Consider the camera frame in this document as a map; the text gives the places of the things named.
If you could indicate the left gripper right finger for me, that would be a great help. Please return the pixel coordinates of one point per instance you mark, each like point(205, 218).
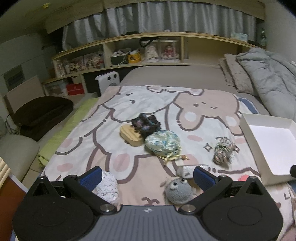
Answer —
point(213, 189)

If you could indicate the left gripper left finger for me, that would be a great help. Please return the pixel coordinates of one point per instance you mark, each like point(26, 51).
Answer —
point(82, 186)

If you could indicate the white knitted roll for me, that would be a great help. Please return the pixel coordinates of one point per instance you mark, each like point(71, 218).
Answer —
point(107, 189)

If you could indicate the yellow tissue pack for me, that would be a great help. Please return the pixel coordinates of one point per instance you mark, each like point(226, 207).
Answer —
point(186, 172)

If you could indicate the grey crochet frog doll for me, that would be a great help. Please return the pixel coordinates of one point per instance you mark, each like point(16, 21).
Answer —
point(177, 191)

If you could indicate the blue floral brocade pouch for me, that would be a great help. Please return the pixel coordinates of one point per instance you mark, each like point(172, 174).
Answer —
point(166, 145)

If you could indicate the oval wooden block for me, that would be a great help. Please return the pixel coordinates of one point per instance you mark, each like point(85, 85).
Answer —
point(129, 134)

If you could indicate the dark blue crochet scrunchie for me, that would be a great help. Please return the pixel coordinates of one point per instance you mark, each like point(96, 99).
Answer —
point(146, 125)

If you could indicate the white shallow cardboard box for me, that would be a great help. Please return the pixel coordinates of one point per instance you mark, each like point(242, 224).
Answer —
point(272, 143)

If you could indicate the beige round stool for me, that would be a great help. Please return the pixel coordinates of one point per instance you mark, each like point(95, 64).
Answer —
point(18, 152)

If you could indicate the cartoon rabbit blanket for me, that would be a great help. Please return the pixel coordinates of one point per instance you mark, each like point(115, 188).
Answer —
point(207, 123)

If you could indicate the black cushion chair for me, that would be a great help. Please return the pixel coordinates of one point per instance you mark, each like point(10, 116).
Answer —
point(37, 117)

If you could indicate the grey quilted duvet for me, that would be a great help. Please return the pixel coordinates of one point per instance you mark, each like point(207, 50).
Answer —
point(273, 78)

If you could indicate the red box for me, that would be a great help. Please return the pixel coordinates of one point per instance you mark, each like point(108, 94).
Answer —
point(75, 89)

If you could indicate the beige fluffy pillow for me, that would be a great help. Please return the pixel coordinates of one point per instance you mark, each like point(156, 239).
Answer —
point(236, 76)

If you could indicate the wooden headboard shelf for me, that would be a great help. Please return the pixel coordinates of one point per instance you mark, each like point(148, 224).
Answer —
point(112, 53)

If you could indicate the green glass bottle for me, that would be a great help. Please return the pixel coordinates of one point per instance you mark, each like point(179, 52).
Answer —
point(263, 39)

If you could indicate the pink dressed doll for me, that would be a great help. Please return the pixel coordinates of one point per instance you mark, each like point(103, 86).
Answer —
point(169, 53)

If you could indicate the yellow container on shelf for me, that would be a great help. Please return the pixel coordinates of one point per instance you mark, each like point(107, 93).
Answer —
point(134, 57)

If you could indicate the tissue box on shelf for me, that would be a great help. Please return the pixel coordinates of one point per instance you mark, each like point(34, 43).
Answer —
point(239, 36)

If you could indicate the white dressed doll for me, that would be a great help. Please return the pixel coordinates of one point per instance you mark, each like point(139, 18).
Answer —
point(151, 54)

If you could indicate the grey curtain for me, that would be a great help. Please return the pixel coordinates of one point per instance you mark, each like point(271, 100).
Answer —
point(156, 16)

